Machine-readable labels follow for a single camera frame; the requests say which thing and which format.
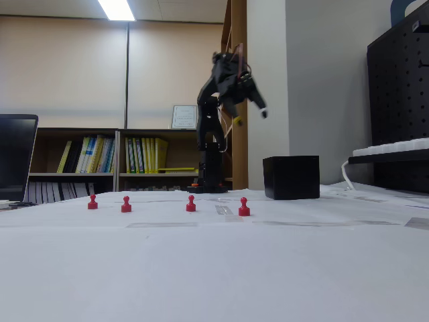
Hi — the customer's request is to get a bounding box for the black box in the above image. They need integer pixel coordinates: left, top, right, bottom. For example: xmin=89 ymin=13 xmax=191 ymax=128
xmin=262 ymin=155 xmax=320 ymax=201

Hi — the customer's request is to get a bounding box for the framed white notice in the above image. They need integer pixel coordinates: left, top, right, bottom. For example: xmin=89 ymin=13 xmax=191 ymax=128
xmin=171 ymin=105 xmax=198 ymax=130

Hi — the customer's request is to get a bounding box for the tall wooden bookshelf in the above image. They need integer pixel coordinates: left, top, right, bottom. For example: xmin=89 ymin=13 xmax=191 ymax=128
xmin=220 ymin=0 xmax=248 ymax=191

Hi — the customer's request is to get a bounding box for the wide yellow binder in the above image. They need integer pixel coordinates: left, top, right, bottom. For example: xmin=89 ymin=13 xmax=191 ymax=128
xmin=154 ymin=137 xmax=170 ymax=174

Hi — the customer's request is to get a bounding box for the low wooden bookshelf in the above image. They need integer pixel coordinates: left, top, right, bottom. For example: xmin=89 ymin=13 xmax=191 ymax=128
xmin=115 ymin=128 xmax=202 ymax=193
xmin=28 ymin=127 xmax=120 ymax=204

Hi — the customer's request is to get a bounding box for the black vertical pole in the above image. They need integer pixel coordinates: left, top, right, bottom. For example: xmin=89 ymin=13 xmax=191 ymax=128
xmin=124 ymin=21 xmax=131 ymax=130

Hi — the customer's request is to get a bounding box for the long clear tape strip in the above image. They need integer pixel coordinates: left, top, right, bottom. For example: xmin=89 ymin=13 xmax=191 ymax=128
xmin=251 ymin=220 xmax=400 ymax=227

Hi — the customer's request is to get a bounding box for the black pegboard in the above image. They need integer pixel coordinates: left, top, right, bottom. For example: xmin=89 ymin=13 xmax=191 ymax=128
xmin=366 ymin=3 xmax=429 ymax=195

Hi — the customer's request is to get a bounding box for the ceiling light panel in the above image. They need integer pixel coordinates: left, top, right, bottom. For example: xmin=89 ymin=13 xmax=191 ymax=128
xmin=97 ymin=0 xmax=137 ymax=22

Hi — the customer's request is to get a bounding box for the white keyboard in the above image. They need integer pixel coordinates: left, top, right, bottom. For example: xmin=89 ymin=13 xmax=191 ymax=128
xmin=352 ymin=137 xmax=429 ymax=158

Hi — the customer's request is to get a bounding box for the blue chair back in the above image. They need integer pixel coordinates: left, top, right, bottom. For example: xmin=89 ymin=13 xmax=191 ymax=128
xmin=391 ymin=0 xmax=424 ymax=28

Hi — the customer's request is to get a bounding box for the slanted yellow book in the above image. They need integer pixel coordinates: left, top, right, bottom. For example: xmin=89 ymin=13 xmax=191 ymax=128
xmin=56 ymin=140 xmax=73 ymax=174

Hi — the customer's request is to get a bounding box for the black laptop screen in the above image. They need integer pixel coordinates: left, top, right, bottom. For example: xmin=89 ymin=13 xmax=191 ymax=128
xmin=0 ymin=113 xmax=40 ymax=202

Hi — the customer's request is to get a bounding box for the white cable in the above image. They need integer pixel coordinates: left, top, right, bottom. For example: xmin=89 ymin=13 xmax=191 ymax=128
xmin=341 ymin=160 xmax=356 ymax=191

